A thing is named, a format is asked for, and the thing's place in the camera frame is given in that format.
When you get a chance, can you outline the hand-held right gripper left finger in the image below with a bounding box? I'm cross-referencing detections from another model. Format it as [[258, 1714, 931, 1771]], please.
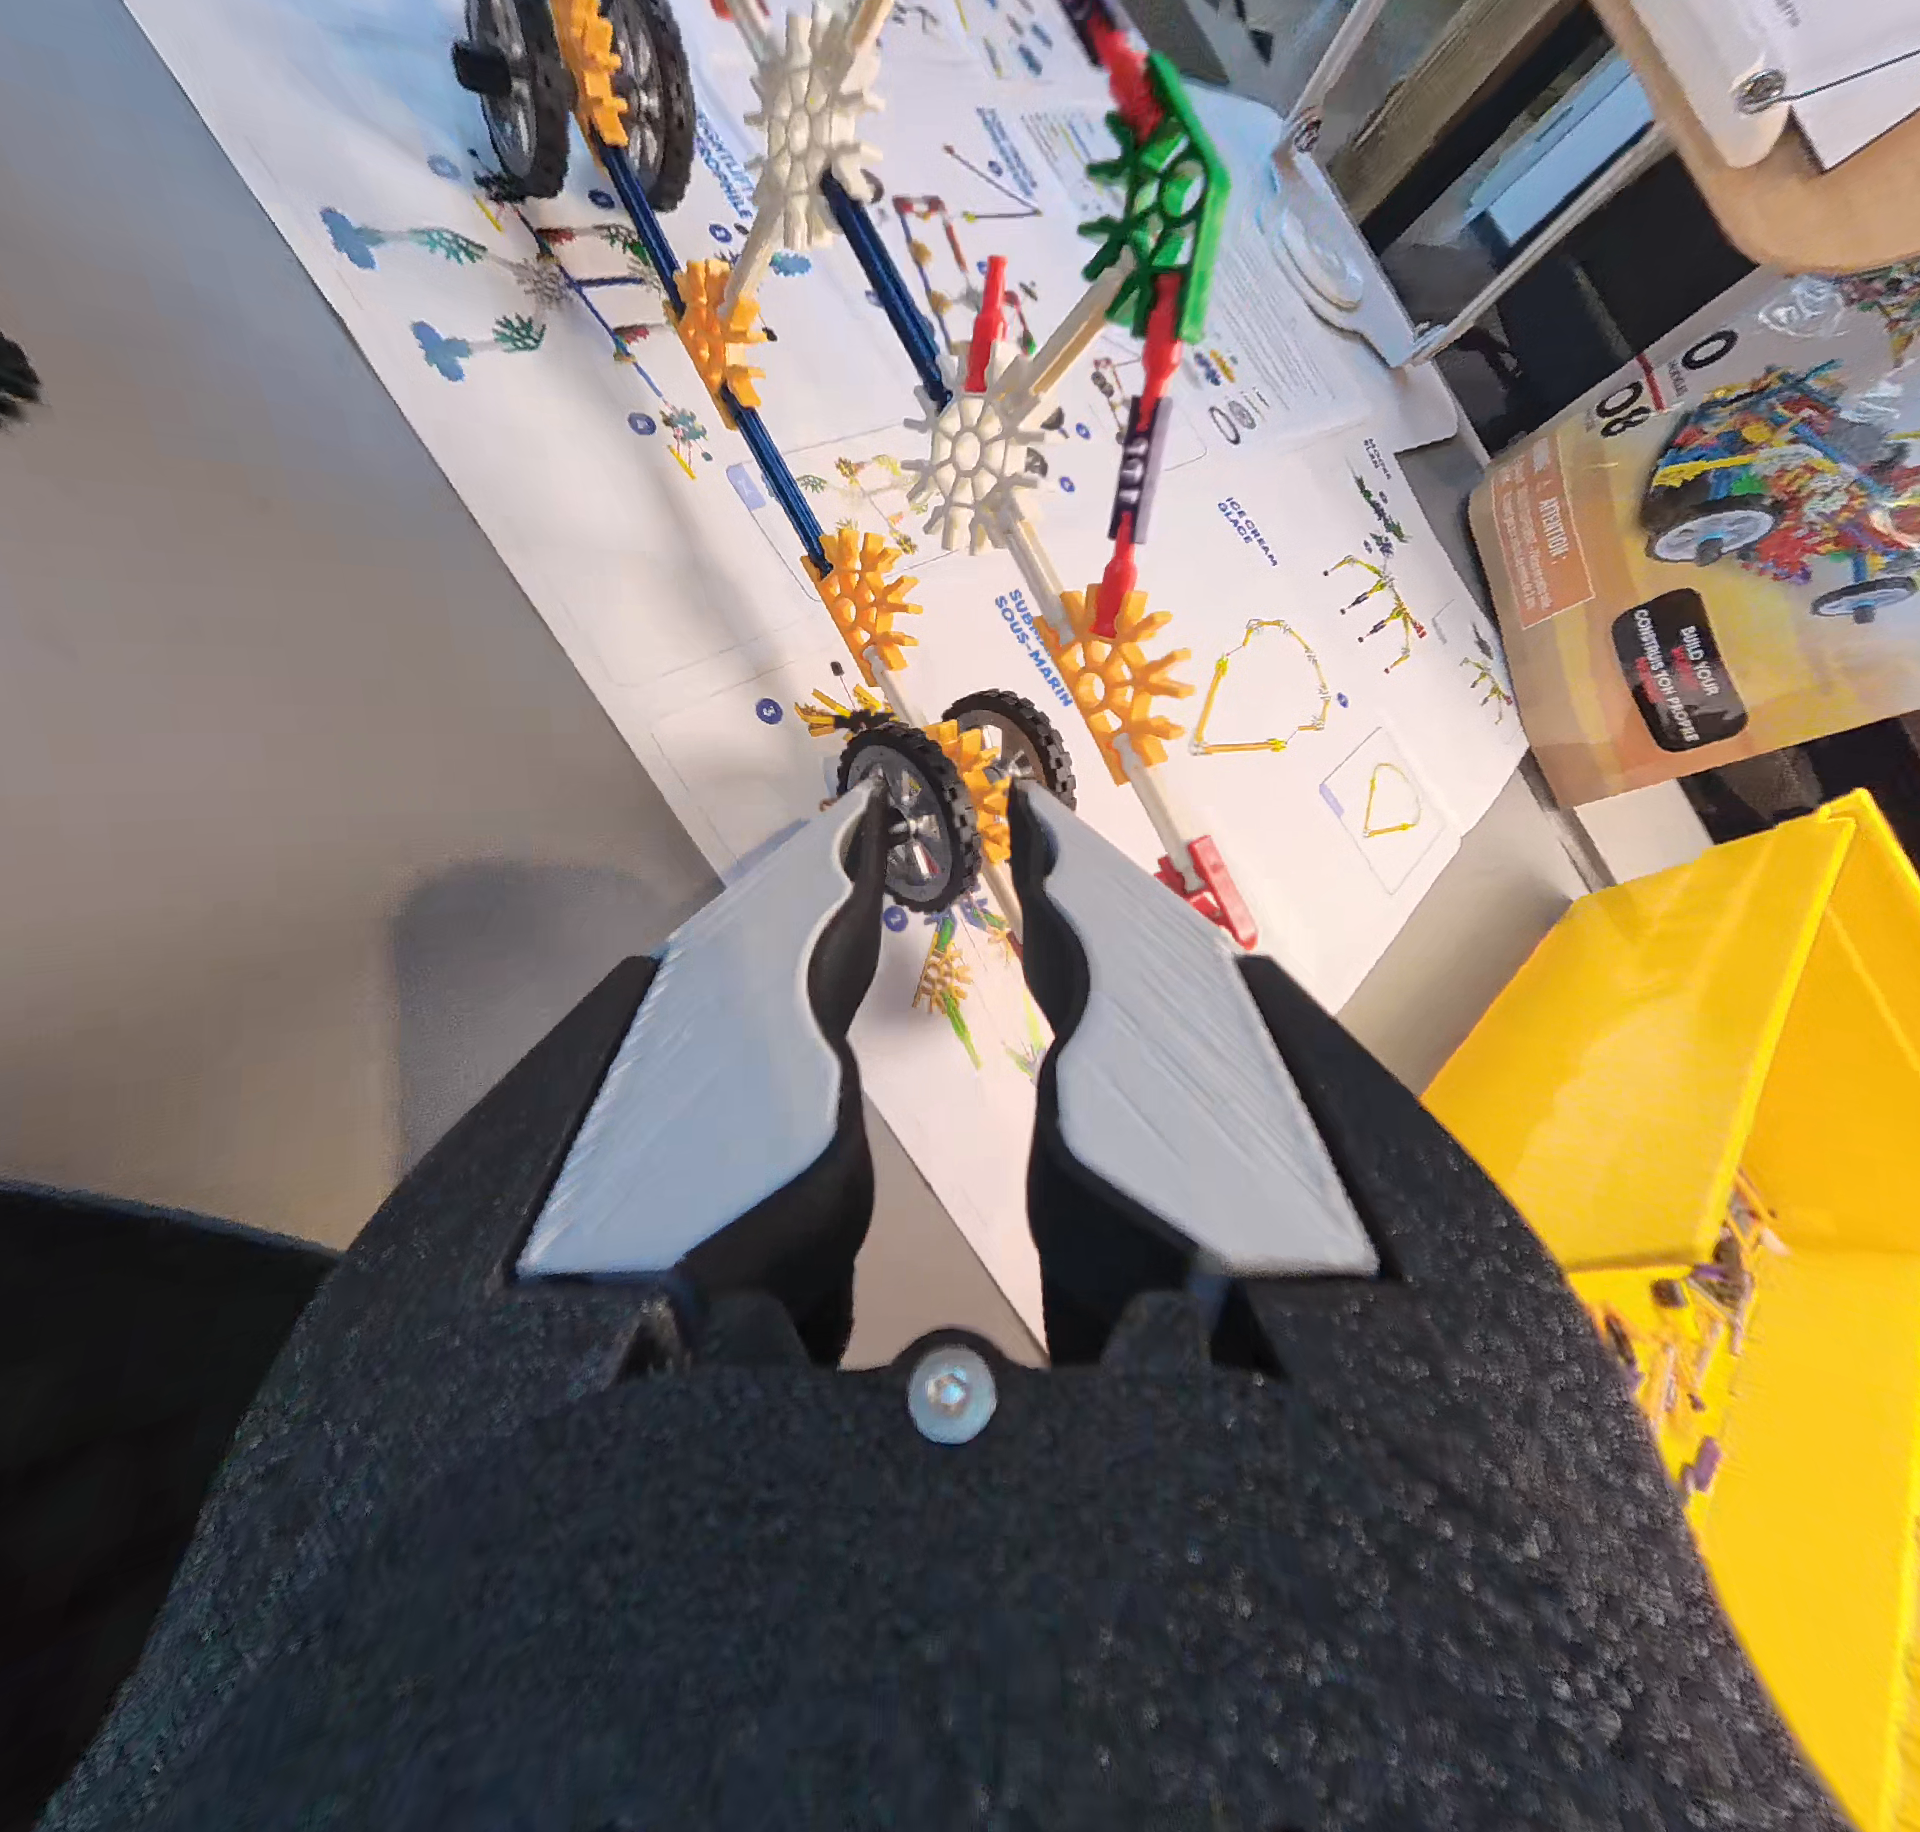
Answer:
[[516, 793, 879, 1359]]

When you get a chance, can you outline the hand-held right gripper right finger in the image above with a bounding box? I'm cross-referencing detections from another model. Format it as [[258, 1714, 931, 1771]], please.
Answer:
[[1008, 784, 1382, 1359]]

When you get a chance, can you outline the black toy wheel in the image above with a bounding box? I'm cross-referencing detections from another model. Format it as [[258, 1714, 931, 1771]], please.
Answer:
[[601, 0, 698, 207], [946, 689, 1080, 804], [457, 0, 578, 206], [835, 729, 980, 913]]

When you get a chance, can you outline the colourful rod and connector model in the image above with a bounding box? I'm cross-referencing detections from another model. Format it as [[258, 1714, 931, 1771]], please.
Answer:
[[541, 0, 1262, 949]]

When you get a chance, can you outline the grey desk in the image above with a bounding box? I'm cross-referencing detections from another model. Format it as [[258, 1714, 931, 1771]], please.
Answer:
[[0, 0, 1682, 1263]]

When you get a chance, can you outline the yellow plastic bin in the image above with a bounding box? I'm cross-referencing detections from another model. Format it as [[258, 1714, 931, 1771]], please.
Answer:
[[1423, 788, 1920, 1832]]

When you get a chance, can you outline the colourful cardboard toy box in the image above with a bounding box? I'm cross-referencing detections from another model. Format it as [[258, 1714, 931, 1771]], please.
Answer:
[[1470, 259, 1920, 804]]

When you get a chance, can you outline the white instruction sheet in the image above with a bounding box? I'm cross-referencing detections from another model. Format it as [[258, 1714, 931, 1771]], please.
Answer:
[[63, 0, 1533, 1354]]

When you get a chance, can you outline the white stand base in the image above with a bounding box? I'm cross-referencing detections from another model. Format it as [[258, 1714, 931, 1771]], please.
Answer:
[[1261, 0, 1682, 370]]

